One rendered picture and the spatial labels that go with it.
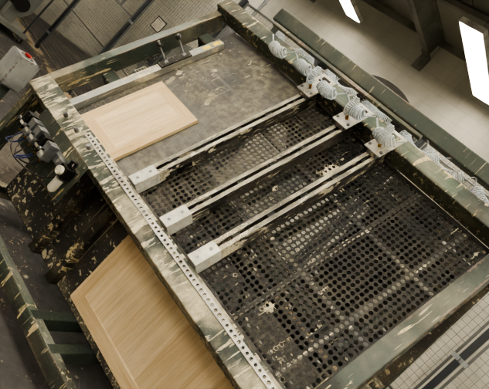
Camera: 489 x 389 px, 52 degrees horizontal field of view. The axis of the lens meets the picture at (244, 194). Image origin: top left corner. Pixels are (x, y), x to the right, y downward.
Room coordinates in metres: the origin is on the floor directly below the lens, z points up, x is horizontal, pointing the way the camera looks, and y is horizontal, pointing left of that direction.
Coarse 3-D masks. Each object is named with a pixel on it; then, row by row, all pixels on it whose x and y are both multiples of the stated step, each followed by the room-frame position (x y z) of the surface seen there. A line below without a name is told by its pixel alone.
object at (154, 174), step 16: (320, 64) 2.57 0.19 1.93; (304, 96) 2.64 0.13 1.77; (272, 112) 2.58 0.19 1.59; (288, 112) 2.61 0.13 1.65; (240, 128) 2.47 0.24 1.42; (256, 128) 2.51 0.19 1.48; (208, 144) 2.37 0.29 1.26; (224, 144) 2.42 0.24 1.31; (176, 160) 2.30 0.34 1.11; (192, 160) 2.34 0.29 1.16; (144, 176) 2.21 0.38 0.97; (160, 176) 2.25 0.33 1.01
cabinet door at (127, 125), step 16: (128, 96) 2.63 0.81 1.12; (144, 96) 2.65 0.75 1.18; (160, 96) 2.66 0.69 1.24; (96, 112) 2.54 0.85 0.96; (112, 112) 2.55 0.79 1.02; (128, 112) 2.56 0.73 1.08; (144, 112) 2.57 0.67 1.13; (160, 112) 2.58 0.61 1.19; (176, 112) 2.58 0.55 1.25; (96, 128) 2.46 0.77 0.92; (112, 128) 2.47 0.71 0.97; (128, 128) 2.48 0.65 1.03; (144, 128) 2.49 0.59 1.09; (160, 128) 2.49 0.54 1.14; (176, 128) 2.50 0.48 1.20; (112, 144) 2.39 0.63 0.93; (128, 144) 2.40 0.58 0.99; (144, 144) 2.41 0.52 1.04
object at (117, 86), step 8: (216, 40) 2.99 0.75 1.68; (200, 48) 2.93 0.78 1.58; (216, 48) 2.96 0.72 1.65; (192, 56) 2.87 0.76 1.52; (200, 56) 2.91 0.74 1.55; (176, 64) 2.83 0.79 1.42; (184, 64) 2.87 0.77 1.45; (144, 72) 2.75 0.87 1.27; (152, 72) 2.75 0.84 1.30; (160, 72) 2.78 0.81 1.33; (120, 80) 2.68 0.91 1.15; (128, 80) 2.69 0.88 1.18; (136, 80) 2.71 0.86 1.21; (144, 80) 2.75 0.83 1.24; (104, 88) 2.63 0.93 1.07; (112, 88) 2.64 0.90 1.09; (120, 88) 2.67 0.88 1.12; (128, 88) 2.71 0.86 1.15; (80, 96) 2.57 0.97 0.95; (88, 96) 2.58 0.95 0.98; (96, 96) 2.60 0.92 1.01; (104, 96) 2.63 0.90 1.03; (80, 104) 2.56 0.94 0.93; (88, 104) 2.59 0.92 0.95
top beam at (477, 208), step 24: (240, 24) 3.03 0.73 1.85; (264, 48) 2.93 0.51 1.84; (288, 48) 2.88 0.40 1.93; (288, 72) 2.84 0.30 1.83; (336, 96) 2.63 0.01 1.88; (408, 144) 2.44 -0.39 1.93; (408, 168) 2.39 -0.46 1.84; (432, 168) 2.34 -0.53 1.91; (432, 192) 2.32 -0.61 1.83; (456, 192) 2.26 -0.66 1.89; (456, 216) 2.27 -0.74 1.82; (480, 216) 2.18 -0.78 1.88
